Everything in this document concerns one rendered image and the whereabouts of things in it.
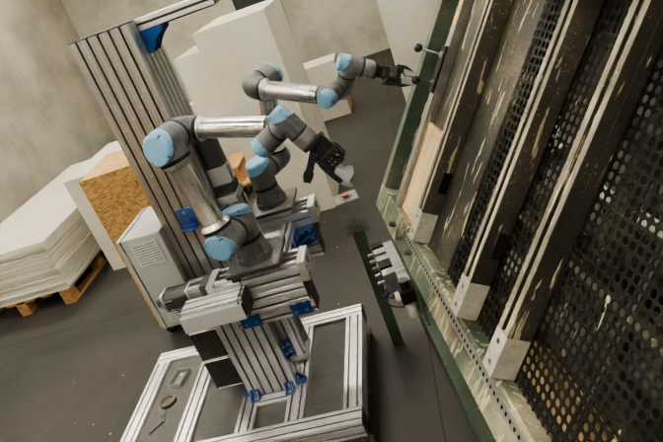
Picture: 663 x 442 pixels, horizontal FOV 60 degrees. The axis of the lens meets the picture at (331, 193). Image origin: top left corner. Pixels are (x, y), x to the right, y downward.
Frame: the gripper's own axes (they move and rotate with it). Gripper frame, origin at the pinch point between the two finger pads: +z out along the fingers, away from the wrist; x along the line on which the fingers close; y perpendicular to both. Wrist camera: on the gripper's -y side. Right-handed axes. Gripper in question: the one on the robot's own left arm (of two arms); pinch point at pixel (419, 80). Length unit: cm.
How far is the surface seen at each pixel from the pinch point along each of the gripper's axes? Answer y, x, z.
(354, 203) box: 40, 56, -7
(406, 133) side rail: 32.4, 18.4, 9.9
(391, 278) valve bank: 0, 84, 4
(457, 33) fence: -7.5, -20.8, 9.6
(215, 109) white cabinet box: 436, -18, -83
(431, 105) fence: 3.2, 8.2, 8.5
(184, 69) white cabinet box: 427, -53, -123
